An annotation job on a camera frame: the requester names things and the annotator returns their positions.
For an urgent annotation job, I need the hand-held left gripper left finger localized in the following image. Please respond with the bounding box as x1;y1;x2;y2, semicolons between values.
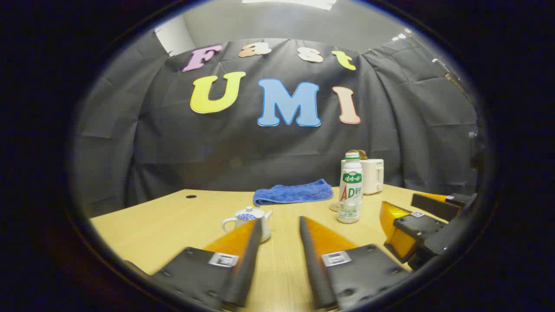
150;218;263;310

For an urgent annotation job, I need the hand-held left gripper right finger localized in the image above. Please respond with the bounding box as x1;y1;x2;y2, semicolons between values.
299;216;410;310

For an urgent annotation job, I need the white ceramic teacup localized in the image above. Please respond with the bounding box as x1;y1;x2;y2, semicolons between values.
222;211;274;242

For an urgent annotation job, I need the white green-label water bottle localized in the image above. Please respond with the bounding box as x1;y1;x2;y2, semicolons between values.
337;152;364;224

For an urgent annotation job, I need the white toaster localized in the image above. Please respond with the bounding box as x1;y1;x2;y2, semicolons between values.
341;159;385;195

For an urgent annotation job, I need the blue towel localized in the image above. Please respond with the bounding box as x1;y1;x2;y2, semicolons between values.
253;179;334;207

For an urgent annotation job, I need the black backdrop cloth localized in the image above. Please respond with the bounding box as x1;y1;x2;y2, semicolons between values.
72;30;480;217

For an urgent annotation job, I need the long ceiling light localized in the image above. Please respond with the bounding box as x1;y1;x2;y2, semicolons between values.
242;0;336;10

